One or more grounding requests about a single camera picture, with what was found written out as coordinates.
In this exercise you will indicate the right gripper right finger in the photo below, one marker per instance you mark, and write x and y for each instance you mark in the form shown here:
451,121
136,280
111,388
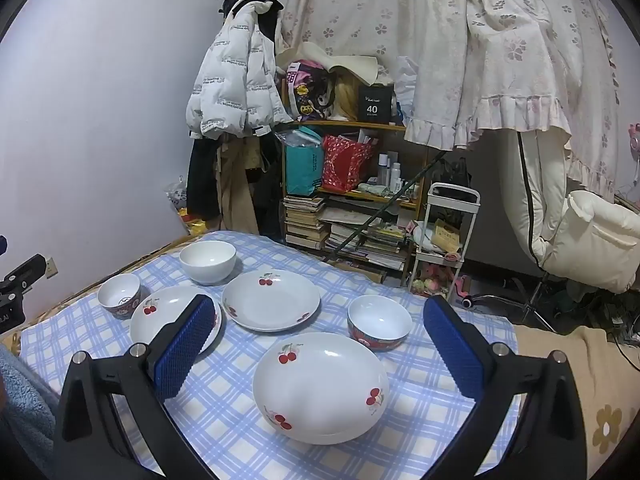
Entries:
549,441

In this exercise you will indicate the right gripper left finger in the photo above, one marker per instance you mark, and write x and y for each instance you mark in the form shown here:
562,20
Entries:
90,441

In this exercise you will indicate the small red patterned bowl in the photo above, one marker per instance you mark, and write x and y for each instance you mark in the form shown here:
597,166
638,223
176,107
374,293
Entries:
120,295

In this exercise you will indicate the plain white bowl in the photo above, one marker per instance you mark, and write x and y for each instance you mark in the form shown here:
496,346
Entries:
208,262

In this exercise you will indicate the large red patterned bowl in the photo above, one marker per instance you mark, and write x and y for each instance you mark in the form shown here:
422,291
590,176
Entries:
378,322

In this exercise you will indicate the large cherry plate front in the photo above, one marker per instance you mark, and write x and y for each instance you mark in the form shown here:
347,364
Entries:
321,388

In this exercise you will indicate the light blue fleece sleeve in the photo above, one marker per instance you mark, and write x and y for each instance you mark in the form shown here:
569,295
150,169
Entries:
28,415

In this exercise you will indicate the cream padded chair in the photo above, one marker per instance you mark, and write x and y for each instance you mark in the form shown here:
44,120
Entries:
573,234

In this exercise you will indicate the blue checkered tablecloth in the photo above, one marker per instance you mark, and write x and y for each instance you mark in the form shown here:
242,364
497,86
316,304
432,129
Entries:
216,410

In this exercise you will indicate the white utility cart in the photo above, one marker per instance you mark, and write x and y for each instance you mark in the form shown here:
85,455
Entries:
442,240

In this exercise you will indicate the stack of books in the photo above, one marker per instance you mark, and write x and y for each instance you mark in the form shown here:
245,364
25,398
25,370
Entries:
302,224

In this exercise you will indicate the white puffer jacket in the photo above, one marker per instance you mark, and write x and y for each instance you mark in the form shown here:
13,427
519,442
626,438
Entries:
235,91

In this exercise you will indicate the wooden bookshelf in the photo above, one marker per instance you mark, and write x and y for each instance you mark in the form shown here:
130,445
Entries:
369,225

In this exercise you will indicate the teal gift bag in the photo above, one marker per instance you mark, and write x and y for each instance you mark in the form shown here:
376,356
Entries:
303,161

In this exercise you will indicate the red gift bag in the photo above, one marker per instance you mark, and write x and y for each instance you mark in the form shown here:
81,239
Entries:
343,162

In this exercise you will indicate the black box number 40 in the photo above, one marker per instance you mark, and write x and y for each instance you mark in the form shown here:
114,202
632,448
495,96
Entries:
375,104

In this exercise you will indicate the floral pink curtain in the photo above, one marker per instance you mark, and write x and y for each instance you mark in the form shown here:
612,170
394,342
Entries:
482,65

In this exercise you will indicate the upper wall socket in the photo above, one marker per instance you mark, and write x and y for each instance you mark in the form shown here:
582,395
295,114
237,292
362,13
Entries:
51,268

